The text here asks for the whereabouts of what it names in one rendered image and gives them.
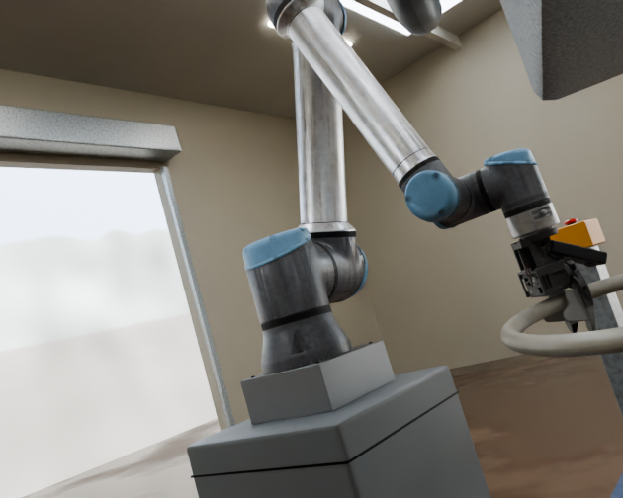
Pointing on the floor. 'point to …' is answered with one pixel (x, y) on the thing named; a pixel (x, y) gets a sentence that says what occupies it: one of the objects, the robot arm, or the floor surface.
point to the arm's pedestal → (351, 449)
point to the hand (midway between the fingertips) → (584, 327)
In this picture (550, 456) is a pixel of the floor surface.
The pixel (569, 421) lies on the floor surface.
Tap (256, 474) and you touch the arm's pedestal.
